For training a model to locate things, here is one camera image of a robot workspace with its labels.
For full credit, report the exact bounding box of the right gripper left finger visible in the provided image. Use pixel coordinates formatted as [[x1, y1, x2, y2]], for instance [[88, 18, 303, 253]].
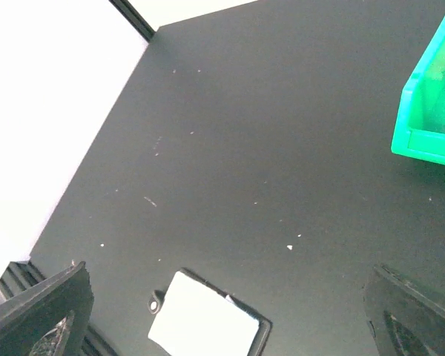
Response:
[[0, 260, 96, 356]]

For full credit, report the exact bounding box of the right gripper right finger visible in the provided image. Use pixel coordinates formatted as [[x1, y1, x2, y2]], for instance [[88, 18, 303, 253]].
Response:
[[363, 265, 445, 355]]

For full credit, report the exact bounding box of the black leather card holder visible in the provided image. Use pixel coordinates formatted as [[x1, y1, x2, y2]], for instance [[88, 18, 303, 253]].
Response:
[[148, 268, 272, 355]]

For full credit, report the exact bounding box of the left green bin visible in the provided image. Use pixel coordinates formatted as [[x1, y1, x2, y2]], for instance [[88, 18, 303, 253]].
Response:
[[391, 16, 445, 165]]

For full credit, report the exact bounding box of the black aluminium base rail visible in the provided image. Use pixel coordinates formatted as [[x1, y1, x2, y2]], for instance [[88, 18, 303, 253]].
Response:
[[0, 259, 119, 356]]

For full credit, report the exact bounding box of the left black frame post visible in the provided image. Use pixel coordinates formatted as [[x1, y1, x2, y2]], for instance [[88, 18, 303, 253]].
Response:
[[109, 0, 156, 42]]

